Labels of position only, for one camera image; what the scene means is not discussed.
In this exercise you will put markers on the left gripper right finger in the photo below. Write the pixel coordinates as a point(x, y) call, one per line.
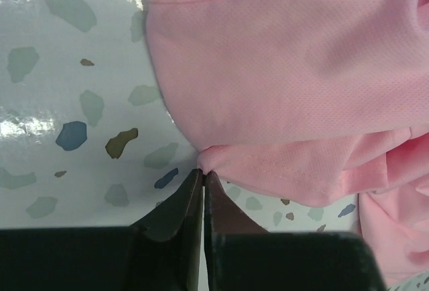
point(241, 255)

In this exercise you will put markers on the pink t-shirt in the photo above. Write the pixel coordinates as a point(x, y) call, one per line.
point(308, 100)

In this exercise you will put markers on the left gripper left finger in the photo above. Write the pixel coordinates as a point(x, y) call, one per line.
point(158, 252)

